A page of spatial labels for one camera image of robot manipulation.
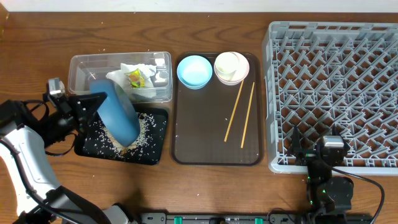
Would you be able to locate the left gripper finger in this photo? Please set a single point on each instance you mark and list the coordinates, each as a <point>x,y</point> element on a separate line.
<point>87,103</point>
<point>84,125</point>

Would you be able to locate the cream plastic cup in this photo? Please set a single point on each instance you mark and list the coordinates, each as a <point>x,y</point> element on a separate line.
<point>226,65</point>

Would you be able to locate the brown serving tray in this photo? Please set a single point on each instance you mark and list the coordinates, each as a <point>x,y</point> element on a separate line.
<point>201,119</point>

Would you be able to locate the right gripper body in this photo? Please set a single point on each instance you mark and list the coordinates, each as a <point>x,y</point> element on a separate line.
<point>306,157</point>

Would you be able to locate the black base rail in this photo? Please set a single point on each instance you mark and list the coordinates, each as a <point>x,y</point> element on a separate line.
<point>273,217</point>

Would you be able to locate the dark blue plate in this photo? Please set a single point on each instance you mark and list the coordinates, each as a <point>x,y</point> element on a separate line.
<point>117,112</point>

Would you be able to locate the pink bowl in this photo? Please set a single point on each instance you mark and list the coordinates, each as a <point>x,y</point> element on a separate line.
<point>240,74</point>

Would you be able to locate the grey dishwasher rack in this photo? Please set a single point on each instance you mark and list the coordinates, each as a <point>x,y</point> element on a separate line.
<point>322,76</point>

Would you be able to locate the green snack wrapper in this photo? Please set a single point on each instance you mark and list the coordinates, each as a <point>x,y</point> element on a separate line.
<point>136,79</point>

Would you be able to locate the left wooden chopstick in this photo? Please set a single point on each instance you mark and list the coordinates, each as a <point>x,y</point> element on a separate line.
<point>233,111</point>

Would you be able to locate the black plastic tray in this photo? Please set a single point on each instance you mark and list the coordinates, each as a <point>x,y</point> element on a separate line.
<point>161,118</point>

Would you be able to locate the pile of white rice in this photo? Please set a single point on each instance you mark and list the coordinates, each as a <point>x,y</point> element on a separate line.
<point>100,143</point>

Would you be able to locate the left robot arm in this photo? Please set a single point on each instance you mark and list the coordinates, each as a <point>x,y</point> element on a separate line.
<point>24,138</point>

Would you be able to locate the clear plastic waste bin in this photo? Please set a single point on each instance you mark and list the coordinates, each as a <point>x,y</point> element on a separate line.
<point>86,68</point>

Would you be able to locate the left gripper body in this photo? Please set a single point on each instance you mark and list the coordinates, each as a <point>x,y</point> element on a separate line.
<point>55,127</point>

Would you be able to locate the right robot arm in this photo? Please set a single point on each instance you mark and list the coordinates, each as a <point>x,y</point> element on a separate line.
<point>329,196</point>

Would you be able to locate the light blue bowl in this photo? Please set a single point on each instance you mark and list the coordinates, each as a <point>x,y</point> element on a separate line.
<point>194,71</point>

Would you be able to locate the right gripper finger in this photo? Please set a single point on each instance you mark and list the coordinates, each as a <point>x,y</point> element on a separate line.
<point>296,144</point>
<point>336,130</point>

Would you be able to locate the white napkin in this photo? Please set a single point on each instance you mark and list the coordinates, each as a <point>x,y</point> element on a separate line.
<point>147,71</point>

